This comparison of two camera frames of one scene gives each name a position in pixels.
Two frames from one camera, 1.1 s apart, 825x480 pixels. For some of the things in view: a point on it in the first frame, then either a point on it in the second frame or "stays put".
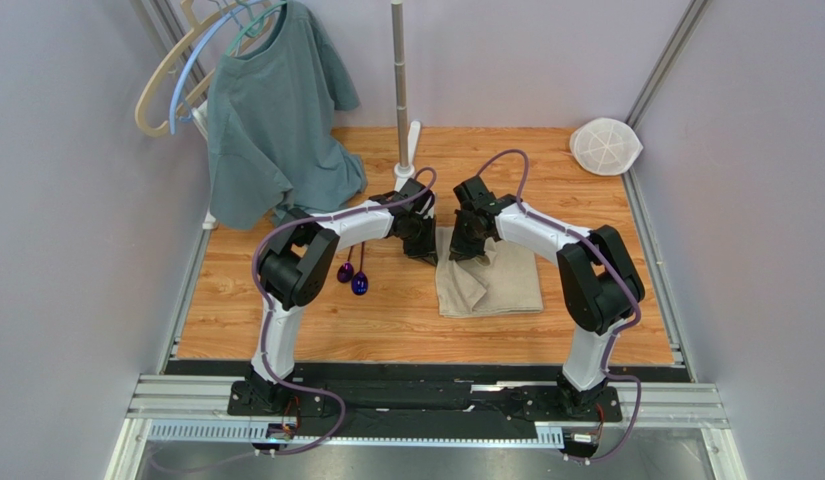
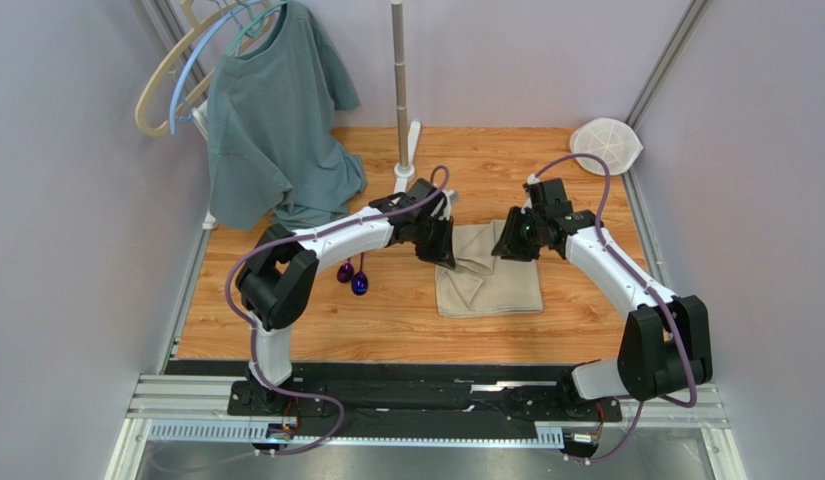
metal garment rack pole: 401,89 stays put
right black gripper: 466,240 → 510,235
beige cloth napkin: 508,283 stays put
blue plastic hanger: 175,92 stays put
